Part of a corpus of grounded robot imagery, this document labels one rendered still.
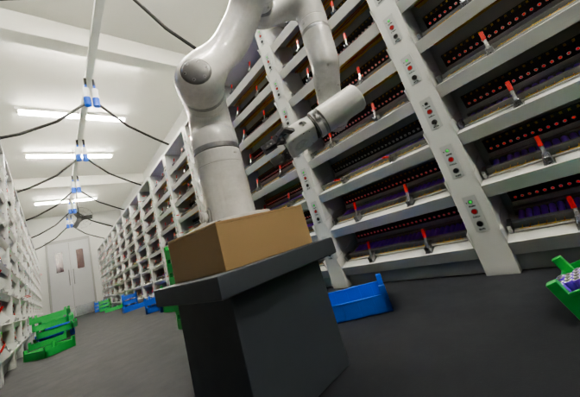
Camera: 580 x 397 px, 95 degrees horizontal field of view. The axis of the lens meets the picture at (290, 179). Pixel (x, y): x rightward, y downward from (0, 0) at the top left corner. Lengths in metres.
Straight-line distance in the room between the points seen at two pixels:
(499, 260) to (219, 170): 0.93
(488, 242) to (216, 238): 0.89
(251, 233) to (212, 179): 0.17
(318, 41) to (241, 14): 0.23
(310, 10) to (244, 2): 0.20
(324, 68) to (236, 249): 0.58
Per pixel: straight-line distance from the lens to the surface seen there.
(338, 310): 0.99
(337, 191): 1.36
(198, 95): 0.70
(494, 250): 1.13
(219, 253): 0.53
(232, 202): 0.64
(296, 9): 0.97
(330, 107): 0.78
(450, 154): 1.11
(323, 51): 0.87
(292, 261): 0.57
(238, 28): 0.86
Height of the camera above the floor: 0.30
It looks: 12 degrees up
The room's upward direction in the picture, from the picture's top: 17 degrees counter-clockwise
